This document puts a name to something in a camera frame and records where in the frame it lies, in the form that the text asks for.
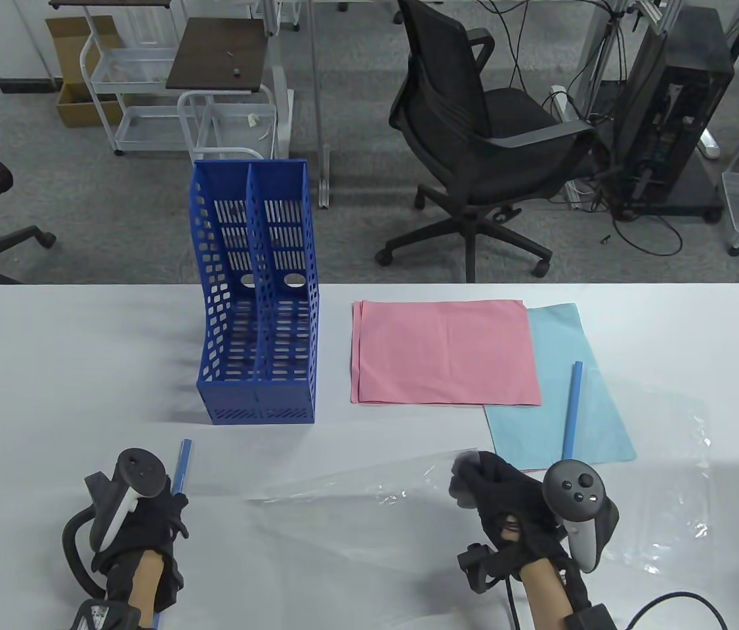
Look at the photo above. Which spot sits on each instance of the person's left hand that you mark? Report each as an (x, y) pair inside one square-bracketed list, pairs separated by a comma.
[(153, 525)]

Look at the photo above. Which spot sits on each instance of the person's right hand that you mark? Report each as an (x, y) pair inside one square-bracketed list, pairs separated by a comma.
[(507, 499)]

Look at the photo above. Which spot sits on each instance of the pink paper sheet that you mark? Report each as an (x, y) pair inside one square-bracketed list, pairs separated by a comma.
[(533, 469)]

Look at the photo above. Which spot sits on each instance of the blue folder slide bar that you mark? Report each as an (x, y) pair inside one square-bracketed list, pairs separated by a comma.
[(182, 466), (574, 407)]

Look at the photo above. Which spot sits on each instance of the pink paper stack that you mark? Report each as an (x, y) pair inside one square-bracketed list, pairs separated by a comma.
[(442, 354)]

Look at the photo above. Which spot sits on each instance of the light blue paper stack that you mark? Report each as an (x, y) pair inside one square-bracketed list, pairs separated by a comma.
[(553, 341)]

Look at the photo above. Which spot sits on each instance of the person's left forearm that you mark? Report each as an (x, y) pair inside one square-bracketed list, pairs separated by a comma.
[(146, 584)]

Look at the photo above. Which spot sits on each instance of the person's right forearm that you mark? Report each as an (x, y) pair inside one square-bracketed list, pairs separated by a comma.
[(547, 597)]

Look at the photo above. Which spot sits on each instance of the blue plastic file rack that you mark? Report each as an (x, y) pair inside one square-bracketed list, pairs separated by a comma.
[(277, 394)]

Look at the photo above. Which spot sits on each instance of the grey hand controller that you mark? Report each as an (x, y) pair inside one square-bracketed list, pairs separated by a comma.
[(573, 492), (140, 469)]

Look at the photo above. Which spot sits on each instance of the black glove sensor module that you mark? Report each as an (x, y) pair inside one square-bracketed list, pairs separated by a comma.
[(478, 564)]

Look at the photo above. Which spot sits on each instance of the white power strip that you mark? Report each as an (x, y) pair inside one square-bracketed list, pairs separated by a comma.
[(563, 102)]

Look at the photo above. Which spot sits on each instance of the cardboard box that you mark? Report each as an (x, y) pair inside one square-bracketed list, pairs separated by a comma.
[(74, 105)]

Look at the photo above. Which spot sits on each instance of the black computer tower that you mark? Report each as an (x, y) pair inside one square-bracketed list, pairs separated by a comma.
[(671, 98)]

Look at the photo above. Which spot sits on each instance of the black mesh-back office chair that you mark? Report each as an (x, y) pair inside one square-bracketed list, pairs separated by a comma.
[(448, 65)]

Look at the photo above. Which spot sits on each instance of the aluminium pole stand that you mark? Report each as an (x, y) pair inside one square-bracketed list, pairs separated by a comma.
[(318, 98)]

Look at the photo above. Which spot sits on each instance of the wood-top side table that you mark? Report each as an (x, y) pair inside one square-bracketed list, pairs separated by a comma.
[(218, 52)]

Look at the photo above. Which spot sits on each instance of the white cabinet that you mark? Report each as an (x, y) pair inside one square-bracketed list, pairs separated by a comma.
[(21, 39)]

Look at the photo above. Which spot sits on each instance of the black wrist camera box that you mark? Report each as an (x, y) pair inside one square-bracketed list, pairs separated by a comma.
[(589, 620), (100, 617)]

